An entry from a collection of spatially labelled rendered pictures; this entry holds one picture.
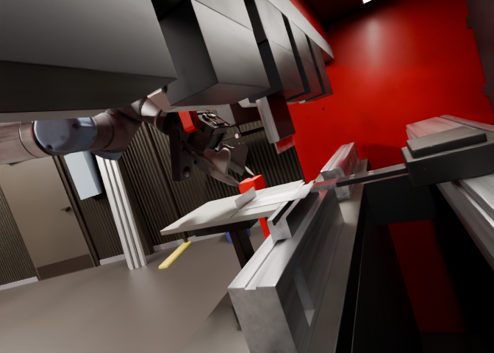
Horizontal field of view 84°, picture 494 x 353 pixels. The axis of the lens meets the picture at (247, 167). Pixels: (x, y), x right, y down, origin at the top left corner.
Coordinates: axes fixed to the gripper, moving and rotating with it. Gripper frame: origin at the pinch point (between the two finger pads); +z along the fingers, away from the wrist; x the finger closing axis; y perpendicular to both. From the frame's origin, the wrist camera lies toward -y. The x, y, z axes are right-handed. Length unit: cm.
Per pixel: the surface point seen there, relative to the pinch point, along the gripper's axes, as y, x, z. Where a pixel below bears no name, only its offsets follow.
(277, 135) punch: 12.6, -3.6, 2.7
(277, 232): 3.4, -12.4, 11.8
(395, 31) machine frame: 49, 86, 3
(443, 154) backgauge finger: 22.9, -5.0, 22.8
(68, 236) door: -373, 197, -255
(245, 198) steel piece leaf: -2.2, -0.6, 2.9
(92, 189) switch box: -266, 204, -242
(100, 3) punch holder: 21.9, -33.9, -3.5
